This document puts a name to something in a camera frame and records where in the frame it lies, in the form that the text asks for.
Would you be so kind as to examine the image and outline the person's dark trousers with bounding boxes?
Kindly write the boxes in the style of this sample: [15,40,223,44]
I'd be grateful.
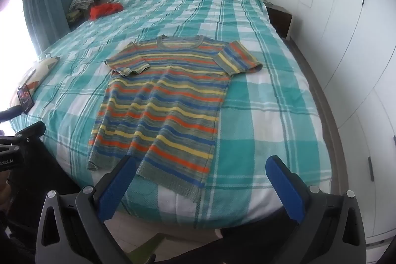
[0,134,280,264]

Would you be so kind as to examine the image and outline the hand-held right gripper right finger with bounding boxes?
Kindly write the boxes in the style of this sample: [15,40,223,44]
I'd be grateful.
[265,155,367,264]

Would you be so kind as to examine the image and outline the red cloth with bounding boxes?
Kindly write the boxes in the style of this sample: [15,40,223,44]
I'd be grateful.
[89,2,124,21]

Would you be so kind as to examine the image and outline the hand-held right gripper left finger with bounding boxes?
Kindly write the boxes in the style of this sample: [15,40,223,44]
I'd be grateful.
[35,155,155,264]

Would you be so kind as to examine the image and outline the green object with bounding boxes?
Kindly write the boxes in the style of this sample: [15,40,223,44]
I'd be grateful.
[128,233,164,264]

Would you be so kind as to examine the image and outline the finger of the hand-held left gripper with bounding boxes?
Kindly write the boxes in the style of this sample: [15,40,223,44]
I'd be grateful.
[13,121,46,145]

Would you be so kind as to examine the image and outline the teal plaid blanket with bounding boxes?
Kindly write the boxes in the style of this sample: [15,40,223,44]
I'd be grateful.
[9,0,333,225]

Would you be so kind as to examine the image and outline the white wardrobe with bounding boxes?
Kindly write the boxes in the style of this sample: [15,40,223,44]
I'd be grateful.
[297,0,396,246]

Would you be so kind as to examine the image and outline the beige patterned pillow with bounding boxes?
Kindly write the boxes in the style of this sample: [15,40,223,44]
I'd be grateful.
[11,56,61,107]

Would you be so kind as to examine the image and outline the striped knit sweater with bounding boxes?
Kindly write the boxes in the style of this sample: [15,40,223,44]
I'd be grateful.
[87,34,263,200]

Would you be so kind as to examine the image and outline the dark nightstand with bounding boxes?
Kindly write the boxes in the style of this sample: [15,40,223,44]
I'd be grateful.
[265,2,293,40]

